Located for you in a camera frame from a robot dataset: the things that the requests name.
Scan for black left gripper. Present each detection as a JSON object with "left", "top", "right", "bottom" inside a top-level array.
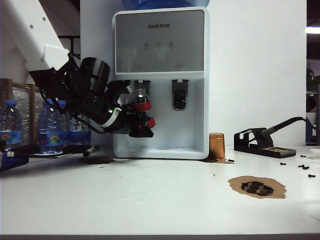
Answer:
[{"left": 103, "top": 79, "right": 155, "bottom": 138}]

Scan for glass jar with red belts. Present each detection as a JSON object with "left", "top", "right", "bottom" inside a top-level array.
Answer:
[{"left": 129, "top": 87, "right": 156, "bottom": 128}]

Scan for grey dispenser tap paddle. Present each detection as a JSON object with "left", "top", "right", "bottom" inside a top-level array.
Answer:
[
  {"left": 133, "top": 79, "right": 152, "bottom": 101},
  {"left": 171, "top": 78, "right": 190, "bottom": 111}
]

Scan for plastic water bottle blue cap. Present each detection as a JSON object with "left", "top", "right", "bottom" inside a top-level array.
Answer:
[
  {"left": 70, "top": 117, "right": 91, "bottom": 146},
  {"left": 60, "top": 112, "right": 72, "bottom": 147},
  {"left": 0, "top": 99, "right": 23, "bottom": 152},
  {"left": 37, "top": 99, "right": 63, "bottom": 155}
]

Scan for white AUX water dispenser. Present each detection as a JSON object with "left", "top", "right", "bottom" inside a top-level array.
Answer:
[{"left": 112, "top": 6, "right": 210, "bottom": 160}]

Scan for blue water jug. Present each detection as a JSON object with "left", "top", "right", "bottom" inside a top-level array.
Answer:
[{"left": 121, "top": 0, "right": 210, "bottom": 11}]

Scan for black marker pen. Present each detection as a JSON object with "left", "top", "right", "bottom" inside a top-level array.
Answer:
[{"left": 82, "top": 144, "right": 100, "bottom": 158}]

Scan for black flat tray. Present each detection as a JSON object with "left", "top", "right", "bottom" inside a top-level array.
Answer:
[{"left": 27, "top": 144, "right": 92, "bottom": 158}]

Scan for black metal stair railing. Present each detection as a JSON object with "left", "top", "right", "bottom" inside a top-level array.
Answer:
[{"left": 57, "top": 35, "right": 81, "bottom": 61}]

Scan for gold metal canister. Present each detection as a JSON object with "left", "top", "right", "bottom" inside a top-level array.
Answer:
[{"left": 208, "top": 132, "right": 225, "bottom": 160}]

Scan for wooden crate with plastic wrap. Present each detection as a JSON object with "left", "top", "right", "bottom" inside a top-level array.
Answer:
[{"left": 0, "top": 77, "right": 41, "bottom": 149}]

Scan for black soldering iron stand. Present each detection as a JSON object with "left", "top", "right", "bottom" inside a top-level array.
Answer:
[{"left": 233, "top": 127, "right": 297, "bottom": 159}]

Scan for white backdrop board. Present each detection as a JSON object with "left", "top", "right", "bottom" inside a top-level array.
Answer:
[{"left": 79, "top": 0, "right": 307, "bottom": 161}]

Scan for blue cloth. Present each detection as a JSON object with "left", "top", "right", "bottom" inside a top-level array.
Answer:
[{"left": 0, "top": 150, "right": 30, "bottom": 173}]

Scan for black cable with white plug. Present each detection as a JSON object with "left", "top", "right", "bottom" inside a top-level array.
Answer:
[{"left": 4, "top": 146, "right": 38, "bottom": 158}]

